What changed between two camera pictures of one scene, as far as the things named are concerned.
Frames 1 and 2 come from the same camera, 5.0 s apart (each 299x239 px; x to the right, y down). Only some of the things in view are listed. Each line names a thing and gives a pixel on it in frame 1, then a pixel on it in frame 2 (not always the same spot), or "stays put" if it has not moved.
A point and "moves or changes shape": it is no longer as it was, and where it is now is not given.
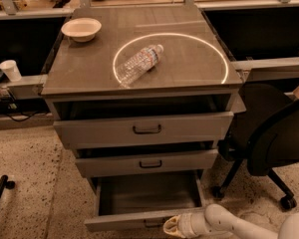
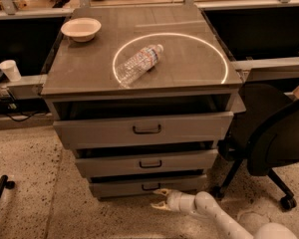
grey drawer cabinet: (142, 94) stays put
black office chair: (271, 133) stays put
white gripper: (193, 223) -> (174, 201)
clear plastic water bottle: (139, 65) stays put
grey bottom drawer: (145, 202) moves or changes shape
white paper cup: (10, 67) stays put
